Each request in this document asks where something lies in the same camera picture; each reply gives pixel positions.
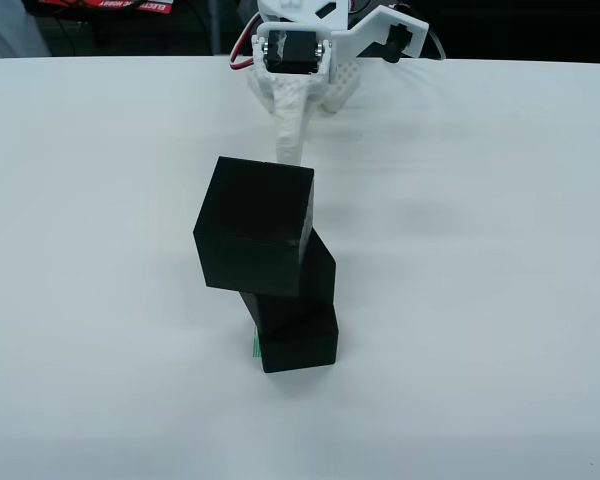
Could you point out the green striped square marker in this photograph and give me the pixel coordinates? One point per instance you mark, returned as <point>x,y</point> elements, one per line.
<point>256,345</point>

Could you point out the wrist camera on white bracket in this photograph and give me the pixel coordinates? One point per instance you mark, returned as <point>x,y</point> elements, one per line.
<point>380,25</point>

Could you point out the red printed package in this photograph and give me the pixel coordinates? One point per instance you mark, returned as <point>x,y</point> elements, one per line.
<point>130,6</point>

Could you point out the black cube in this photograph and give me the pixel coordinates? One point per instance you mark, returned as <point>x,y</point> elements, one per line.
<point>315,280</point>
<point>255,225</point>
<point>305,350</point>

